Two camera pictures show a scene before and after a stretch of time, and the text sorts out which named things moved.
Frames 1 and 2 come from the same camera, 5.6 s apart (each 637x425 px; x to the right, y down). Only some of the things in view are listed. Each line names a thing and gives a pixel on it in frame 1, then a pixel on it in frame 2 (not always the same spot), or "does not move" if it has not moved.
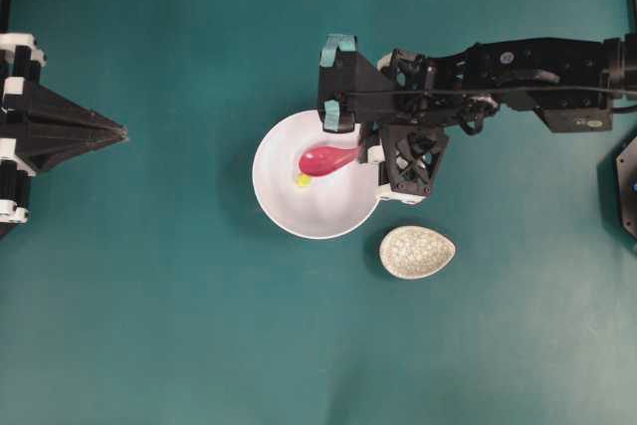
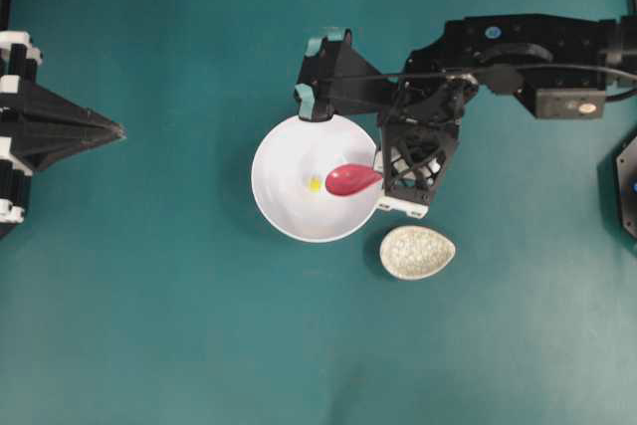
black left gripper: (38, 126) does not move
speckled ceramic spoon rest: (413, 252) does not move
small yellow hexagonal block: (303, 179) → (315, 184)
